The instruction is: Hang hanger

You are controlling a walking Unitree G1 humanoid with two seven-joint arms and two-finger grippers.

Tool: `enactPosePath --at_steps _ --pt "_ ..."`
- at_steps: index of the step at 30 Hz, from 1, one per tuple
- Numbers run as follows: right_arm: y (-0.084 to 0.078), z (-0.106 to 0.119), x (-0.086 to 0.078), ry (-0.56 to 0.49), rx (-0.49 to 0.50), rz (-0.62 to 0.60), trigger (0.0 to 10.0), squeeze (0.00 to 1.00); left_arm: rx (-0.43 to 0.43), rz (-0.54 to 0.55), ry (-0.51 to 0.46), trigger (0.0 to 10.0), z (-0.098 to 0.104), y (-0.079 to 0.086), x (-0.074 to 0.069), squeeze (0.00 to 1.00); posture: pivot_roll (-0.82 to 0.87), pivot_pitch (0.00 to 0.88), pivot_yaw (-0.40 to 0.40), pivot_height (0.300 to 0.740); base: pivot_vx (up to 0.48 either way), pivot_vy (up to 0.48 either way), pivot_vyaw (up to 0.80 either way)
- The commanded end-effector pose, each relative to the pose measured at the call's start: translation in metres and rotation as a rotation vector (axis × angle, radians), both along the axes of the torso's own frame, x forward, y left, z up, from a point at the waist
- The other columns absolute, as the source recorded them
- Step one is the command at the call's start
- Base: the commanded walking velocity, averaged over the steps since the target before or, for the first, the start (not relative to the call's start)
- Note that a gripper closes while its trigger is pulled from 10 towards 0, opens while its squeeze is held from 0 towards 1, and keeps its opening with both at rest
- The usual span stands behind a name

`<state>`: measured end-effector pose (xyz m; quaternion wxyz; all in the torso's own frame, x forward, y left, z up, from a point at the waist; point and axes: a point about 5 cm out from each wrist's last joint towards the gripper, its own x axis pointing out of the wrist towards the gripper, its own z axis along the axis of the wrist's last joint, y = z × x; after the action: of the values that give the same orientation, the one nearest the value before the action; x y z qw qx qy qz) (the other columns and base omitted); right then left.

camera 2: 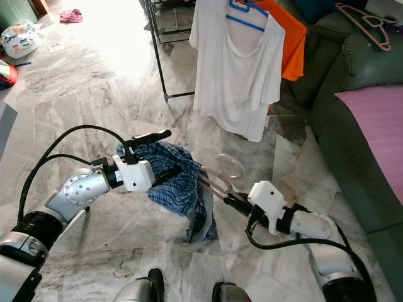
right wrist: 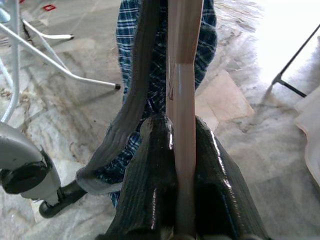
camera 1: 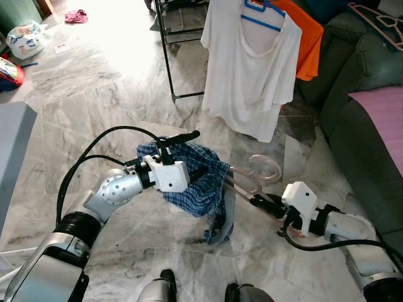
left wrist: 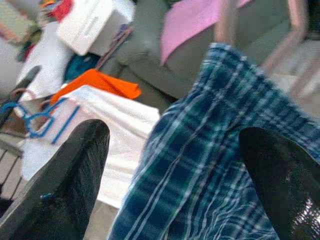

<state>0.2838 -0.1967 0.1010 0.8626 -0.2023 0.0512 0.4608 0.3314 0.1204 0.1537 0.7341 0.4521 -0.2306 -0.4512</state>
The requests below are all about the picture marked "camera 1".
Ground black metal drying rack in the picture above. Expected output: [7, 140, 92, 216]
[151, 0, 212, 103]

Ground dark green sofa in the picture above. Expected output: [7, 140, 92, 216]
[296, 9, 403, 246]

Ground purple cushion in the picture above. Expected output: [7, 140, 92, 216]
[348, 85, 403, 177]

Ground magenta cloth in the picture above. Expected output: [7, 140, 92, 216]
[65, 9, 89, 25]

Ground brown wooden post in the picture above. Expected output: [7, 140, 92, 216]
[35, 0, 56, 18]

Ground orange garment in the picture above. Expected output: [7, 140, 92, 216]
[277, 0, 325, 82]

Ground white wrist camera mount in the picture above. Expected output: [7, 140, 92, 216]
[146, 160, 191, 194]
[281, 182, 320, 235]

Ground green ribbed cabinet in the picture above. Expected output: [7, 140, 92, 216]
[0, 0, 45, 35]

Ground pale pink plastic hanger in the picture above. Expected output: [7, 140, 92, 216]
[224, 154, 285, 205]

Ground blue plastic hanger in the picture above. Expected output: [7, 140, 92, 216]
[241, 0, 287, 32]

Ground printed white plastic bag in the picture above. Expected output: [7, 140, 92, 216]
[5, 21, 48, 60]

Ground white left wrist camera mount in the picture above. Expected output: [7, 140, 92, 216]
[146, 160, 191, 194]

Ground blue plaid shorts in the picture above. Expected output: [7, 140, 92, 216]
[137, 142, 235, 246]

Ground red blue backpack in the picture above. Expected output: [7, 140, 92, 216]
[0, 53, 26, 92]

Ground white t-shirt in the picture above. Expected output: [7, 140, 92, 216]
[200, 0, 303, 143]

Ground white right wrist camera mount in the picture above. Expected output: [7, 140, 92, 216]
[281, 182, 320, 235]

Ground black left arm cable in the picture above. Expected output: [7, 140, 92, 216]
[55, 126, 166, 227]

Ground grey robot left leg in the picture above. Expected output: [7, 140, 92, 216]
[135, 269, 178, 302]

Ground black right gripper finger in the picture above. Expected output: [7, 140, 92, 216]
[251, 194, 284, 218]

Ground light blue plastic table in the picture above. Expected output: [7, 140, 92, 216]
[0, 102, 38, 218]

